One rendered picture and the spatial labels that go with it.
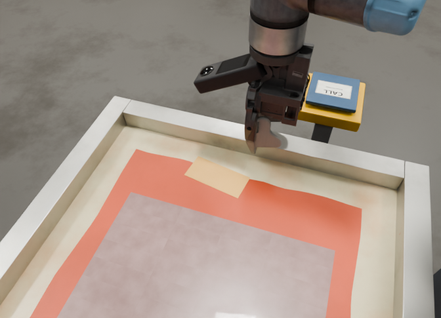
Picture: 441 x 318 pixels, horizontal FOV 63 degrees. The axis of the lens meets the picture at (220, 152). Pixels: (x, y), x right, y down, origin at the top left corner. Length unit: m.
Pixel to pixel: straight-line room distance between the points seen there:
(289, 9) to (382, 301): 0.40
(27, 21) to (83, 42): 0.60
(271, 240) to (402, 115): 1.82
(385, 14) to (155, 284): 0.44
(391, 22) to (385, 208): 0.33
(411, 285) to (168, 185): 0.39
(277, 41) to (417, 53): 2.41
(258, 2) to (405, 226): 0.37
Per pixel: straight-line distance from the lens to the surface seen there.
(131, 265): 0.57
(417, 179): 0.66
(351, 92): 0.80
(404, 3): 0.41
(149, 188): 0.63
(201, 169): 0.64
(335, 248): 0.59
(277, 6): 0.45
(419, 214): 0.62
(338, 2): 0.43
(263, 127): 0.59
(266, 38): 0.48
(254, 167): 0.65
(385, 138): 2.15
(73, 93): 2.45
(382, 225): 0.63
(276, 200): 0.61
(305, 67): 0.51
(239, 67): 0.54
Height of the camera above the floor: 1.47
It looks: 50 degrees down
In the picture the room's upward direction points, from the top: 2 degrees counter-clockwise
